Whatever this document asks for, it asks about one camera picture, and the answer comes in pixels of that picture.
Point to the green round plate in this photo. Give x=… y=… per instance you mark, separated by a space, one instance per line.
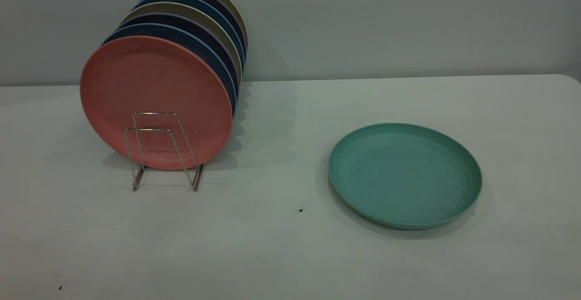
x=404 y=177

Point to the pink round plate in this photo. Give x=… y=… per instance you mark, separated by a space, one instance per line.
x=154 y=82

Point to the navy plate light blue rim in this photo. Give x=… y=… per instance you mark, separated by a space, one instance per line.
x=181 y=34

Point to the dark purple plate lilac rim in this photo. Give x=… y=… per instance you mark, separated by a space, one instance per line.
x=190 y=22

